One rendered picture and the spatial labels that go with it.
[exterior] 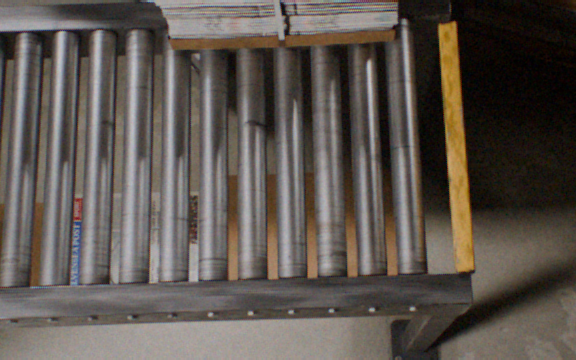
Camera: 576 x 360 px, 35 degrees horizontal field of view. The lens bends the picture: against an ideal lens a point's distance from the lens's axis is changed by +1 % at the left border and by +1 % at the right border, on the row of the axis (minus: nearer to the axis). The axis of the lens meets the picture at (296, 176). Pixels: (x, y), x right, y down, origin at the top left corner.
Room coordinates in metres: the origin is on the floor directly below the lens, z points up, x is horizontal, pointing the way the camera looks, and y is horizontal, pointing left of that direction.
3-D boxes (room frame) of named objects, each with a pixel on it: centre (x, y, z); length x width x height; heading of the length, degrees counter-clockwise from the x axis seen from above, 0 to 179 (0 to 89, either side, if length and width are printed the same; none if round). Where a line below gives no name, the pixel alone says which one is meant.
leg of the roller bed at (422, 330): (0.20, -0.22, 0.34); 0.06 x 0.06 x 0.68; 83
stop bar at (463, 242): (0.44, -0.27, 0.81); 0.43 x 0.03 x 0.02; 173
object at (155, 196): (0.54, 0.42, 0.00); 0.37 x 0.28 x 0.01; 83
